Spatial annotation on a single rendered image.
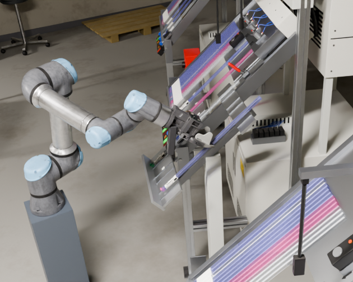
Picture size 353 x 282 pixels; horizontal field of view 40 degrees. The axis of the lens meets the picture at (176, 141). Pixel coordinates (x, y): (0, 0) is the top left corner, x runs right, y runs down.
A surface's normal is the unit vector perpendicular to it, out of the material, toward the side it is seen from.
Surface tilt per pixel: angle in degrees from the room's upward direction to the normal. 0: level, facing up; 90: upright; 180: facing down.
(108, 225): 0
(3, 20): 90
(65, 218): 90
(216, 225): 90
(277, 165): 90
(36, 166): 8
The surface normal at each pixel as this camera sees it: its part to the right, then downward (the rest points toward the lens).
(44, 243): 0.44, 0.42
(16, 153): -0.07, -0.86
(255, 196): 0.06, 0.50
